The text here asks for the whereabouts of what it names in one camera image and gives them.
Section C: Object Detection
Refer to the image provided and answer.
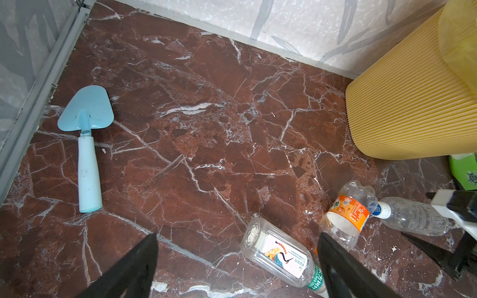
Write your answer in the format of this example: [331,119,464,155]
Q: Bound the clear bottle bird label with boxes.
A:
[240,217,329,298]

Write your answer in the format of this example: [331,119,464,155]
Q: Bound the light blue garden trowel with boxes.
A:
[57,85,114,213]

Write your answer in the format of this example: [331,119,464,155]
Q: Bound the orange label bottle upper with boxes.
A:
[319,180,378,252]

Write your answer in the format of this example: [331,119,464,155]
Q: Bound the clear bottle white cap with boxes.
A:
[372,197,452,237]

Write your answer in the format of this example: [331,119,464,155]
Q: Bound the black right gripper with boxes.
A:
[401,232,477,281]

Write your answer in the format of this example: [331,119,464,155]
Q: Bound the green black rubber glove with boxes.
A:
[448,153,477,191]

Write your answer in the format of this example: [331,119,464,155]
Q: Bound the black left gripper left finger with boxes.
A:
[77,233,158,298]

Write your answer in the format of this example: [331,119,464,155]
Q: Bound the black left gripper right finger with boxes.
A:
[318,233,400,298]

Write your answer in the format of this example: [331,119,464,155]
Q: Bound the yellow bin liner bag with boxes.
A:
[438,0,477,93]

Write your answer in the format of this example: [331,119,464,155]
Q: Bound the yellow ribbed plastic bin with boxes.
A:
[345,12,477,160]

